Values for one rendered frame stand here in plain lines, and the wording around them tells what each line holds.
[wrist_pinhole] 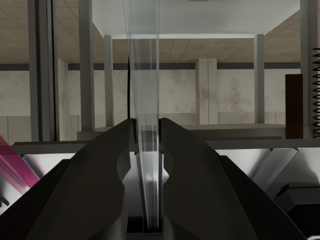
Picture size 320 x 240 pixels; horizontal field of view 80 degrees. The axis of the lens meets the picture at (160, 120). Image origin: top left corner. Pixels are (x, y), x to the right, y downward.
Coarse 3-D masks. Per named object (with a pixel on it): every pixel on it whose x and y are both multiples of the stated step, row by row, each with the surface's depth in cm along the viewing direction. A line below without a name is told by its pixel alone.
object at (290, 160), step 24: (24, 144) 21; (48, 144) 16; (72, 144) 16; (216, 144) 16; (240, 144) 16; (264, 144) 16; (288, 144) 16; (312, 144) 16; (48, 168) 17; (240, 168) 18; (264, 168) 18; (288, 168) 18; (312, 168) 18; (0, 192) 19; (144, 216) 24
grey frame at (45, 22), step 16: (32, 0) 39; (48, 0) 40; (32, 16) 39; (48, 16) 40; (32, 32) 39; (48, 32) 40; (32, 48) 39; (48, 48) 40; (32, 64) 39; (48, 64) 40; (32, 80) 39; (48, 80) 40; (32, 96) 39; (48, 96) 40; (32, 112) 40; (48, 112) 40; (32, 128) 40; (48, 128) 40
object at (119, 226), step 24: (96, 144) 9; (120, 144) 9; (72, 168) 8; (96, 168) 8; (120, 168) 9; (72, 192) 7; (96, 192) 7; (120, 192) 7; (48, 216) 6; (72, 216) 6; (96, 216) 6; (120, 216) 6
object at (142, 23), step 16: (128, 0) 7; (144, 0) 7; (128, 16) 8; (144, 16) 8; (128, 32) 8; (144, 32) 8; (128, 48) 8; (144, 48) 8; (144, 64) 9; (144, 80) 10; (144, 96) 10; (144, 112) 11; (144, 128) 12; (144, 144) 13; (144, 160) 14; (144, 176) 16; (144, 192) 18
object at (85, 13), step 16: (80, 0) 53; (304, 0) 56; (80, 16) 53; (304, 16) 56; (80, 32) 53; (304, 32) 56; (80, 48) 53; (256, 48) 83; (304, 48) 57; (80, 64) 53; (112, 64) 83; (128, 64) 89; (256, 64) 83; (304, 64) 57; (80, 80) 54; (112, 80) 82; (128, 80) 89; (256, 80) 83; (304, 80) 57; (80, 96) 54; (112, 96) 82; (128, 96) 88; (256, 96) 84; (304, 96) 57; (112, 112) 81; (128, 112) 88; (256, 112) 84; (304, 112) 57; (96, 128) 69; (192, 128) 58; (208, 128) 57; (224, 128) 56; (240, 128) 54; (256, 128) 54; (272, 128) 54; (304, 128) 55
